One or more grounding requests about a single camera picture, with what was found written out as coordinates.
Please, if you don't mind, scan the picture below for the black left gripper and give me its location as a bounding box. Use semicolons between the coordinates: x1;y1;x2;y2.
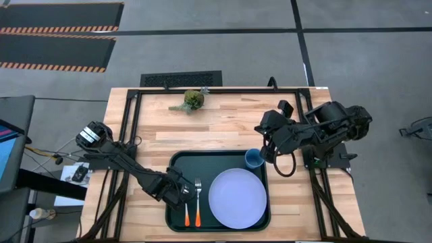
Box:
146;165;196;211

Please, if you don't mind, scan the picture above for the blue plastic cup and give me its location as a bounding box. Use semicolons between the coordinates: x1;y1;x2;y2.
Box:
244;148;265;170

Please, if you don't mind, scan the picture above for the lavender round plate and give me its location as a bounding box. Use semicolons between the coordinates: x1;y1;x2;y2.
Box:
208;167;268;230

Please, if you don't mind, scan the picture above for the orange-handled metal spoon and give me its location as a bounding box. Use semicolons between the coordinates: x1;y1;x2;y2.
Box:
182;184;191;227

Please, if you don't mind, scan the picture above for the laptop computer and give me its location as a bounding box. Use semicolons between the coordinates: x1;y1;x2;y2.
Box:
0;118;18;190

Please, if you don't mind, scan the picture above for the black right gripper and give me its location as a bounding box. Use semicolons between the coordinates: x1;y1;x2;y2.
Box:
254;109;306;163

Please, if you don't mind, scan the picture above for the black stand base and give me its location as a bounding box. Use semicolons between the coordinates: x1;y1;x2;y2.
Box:
398;117;432;142

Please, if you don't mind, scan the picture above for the grey side desk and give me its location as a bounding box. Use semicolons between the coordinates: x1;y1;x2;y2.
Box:
0;94;36;243

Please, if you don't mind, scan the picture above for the black handheld controller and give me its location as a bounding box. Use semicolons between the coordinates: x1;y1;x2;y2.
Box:
71;164;90;184

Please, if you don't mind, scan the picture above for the black perforated floor mat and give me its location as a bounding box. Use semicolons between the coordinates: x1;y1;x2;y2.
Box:
139;70;223;88

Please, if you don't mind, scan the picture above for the orange-handled metal fork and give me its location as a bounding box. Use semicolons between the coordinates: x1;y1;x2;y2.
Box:
194;178;203;228

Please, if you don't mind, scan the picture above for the plastic bottle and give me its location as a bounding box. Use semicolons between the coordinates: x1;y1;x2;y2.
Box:
29;207;57;221

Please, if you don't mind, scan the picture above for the white paper sheet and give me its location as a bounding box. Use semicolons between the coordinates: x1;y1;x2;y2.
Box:
53;161;91;207

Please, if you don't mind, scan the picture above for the dark green plastic tray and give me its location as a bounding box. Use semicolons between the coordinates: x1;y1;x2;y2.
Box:
164;150;272;233

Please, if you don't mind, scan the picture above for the black desk crossbar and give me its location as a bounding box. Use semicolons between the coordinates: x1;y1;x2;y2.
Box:
15;168;88;201

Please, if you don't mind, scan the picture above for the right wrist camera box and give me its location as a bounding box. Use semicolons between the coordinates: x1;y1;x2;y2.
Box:
277;100;294;119

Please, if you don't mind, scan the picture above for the yellow cable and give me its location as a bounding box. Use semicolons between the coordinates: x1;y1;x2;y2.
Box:
24;144;57;159

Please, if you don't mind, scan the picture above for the black looped cable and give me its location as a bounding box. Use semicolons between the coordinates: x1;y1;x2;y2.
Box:
272;144;298;178

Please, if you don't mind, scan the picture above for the black floor mat striped edge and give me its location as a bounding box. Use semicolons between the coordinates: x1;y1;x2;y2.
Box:
0;33;117;74
0;2;125;34

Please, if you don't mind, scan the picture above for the potted succulent plant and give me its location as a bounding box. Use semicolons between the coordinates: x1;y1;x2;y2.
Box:
168;86;211;115

